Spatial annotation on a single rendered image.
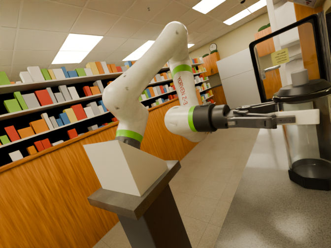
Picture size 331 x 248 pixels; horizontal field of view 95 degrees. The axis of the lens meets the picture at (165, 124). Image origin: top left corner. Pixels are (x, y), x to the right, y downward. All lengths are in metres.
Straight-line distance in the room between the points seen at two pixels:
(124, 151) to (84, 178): 1.43
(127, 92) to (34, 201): 1.49
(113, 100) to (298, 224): 0.60
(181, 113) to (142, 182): 0.30
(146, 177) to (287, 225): 0.43
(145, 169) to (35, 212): 1.42
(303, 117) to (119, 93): 0.53
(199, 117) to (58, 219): 1.74
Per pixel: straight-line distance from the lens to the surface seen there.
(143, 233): 0.79
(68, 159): 1.88
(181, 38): 0.79
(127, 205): 0.61
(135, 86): 0.63
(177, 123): 0.52
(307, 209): 0.46
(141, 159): 0.60
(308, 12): 1.19
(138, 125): 0.70
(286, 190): 0.51
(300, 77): 0.45
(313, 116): 0.42
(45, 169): 1.85
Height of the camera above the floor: 1.25
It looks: 10 degrees down
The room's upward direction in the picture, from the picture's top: 19 degrees counter-clockwise
